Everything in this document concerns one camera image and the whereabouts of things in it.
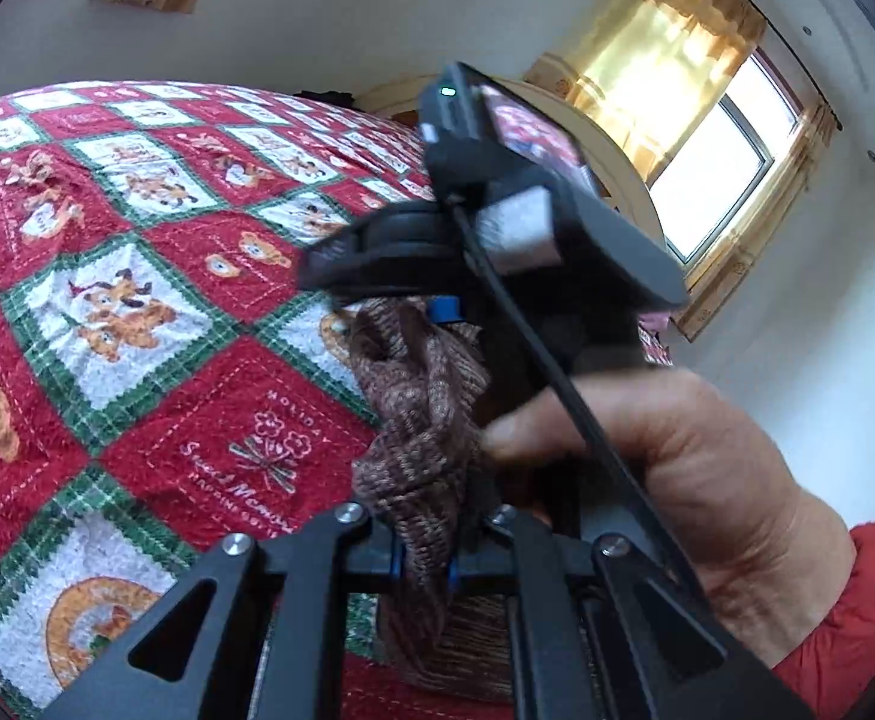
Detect brown knitted sweater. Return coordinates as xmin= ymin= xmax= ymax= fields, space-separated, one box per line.
xmin=348 ymin=299 xmax=512 ymax=702

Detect red sleeve forearm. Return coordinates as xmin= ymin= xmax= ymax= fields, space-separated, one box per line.
xmin=774 ymin=522 xmax=875 ymax=718

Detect right hand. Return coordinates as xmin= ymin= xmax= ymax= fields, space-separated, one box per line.
xmin=479 ymin=365 xmax=859 ymax=668

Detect yellow wooden headboard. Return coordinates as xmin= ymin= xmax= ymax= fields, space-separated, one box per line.
xmin=356 ymin=75 xmax=665 ymax=245

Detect dark object beside bed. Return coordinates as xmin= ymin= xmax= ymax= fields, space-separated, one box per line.
xmin=315 ymin=91 xmax=356 ymax=110

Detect yellow curtain behind headboard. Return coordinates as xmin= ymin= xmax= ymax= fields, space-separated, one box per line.
xmin=525 ymin=0 xmax=768 ymax=184

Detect red white patchwork quilt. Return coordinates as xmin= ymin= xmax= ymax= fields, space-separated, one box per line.
xmin=0 ymin=78 xmax=675 ymax=720

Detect yellow curtain right of window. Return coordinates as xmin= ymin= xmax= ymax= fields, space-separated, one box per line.
xmin=673 ymin=98 xmax=837 ymax=343

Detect window with white frame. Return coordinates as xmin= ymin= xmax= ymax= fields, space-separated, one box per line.
xmin=650 ymin=54 xmax=801 ymax=266

